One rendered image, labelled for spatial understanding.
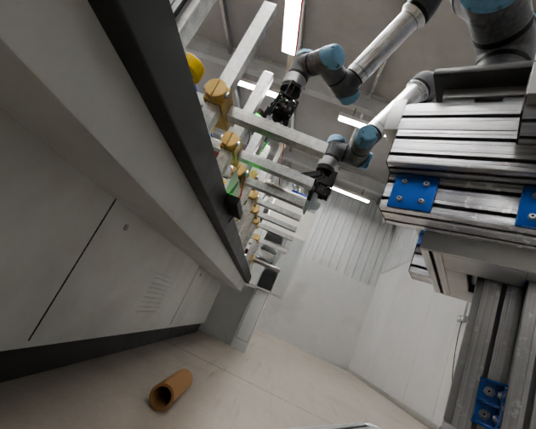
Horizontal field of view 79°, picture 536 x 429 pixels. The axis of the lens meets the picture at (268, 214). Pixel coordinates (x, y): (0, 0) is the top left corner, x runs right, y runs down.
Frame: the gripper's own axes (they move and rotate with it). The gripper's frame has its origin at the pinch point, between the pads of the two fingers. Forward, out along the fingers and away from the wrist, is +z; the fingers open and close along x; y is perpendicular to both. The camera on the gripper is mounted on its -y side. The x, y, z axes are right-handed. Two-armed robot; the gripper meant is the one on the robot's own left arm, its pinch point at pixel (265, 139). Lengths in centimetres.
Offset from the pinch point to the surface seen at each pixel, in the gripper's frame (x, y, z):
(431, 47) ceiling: 195, -248, -409
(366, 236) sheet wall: 502, -744, -286
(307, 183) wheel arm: 17.0, 7.4, 9.4
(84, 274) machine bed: -27, -7, 61
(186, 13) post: -26, 51, 15
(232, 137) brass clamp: -9.7, 5.1, 7.9
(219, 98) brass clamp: -16.9, 28.2, 12.0
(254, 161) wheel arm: 0.0, 1.2, 9.3
